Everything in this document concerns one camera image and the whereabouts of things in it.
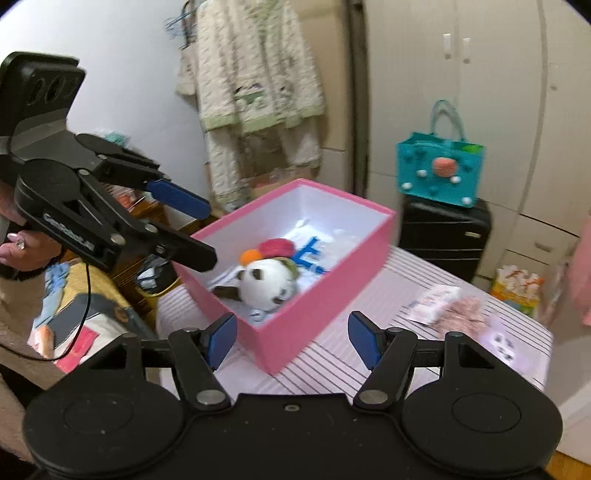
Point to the blue plastic frame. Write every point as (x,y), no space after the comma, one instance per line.
(311,256)

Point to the pink cardboard box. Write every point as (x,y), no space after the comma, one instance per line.
(323,314)

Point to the hanging quilted pajamas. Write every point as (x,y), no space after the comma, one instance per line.
(258,83)

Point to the green makeup sponge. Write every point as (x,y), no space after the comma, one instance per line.
(290,267)

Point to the white panda plush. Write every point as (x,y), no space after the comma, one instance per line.
(265,282)

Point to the pink fluffy plush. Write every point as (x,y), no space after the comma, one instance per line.
(277,247)

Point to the beige wardrobe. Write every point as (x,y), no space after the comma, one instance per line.
(508,92)

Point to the white wipes packet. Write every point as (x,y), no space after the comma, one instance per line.
(431,302)

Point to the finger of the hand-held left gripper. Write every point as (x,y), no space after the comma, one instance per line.
(180,199)
(194,254)

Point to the orange makeup sponge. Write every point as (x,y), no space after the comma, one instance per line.
(250,256)

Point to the colourful snack bag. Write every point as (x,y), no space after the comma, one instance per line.
(515,288)

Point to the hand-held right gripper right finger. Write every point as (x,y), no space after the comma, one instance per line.
(362,340)

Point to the colourful printed cloth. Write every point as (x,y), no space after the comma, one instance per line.
(106,300)

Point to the blue clothes hangers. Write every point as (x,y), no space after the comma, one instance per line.
(180,23)

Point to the person's left hand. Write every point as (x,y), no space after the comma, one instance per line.
(27,254)

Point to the teal felt tote bag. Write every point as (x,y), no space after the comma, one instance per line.
(438,170)

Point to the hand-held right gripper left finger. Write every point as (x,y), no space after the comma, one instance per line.
(222,340)

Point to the black suitcase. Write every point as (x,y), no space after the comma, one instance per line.
(443,240)

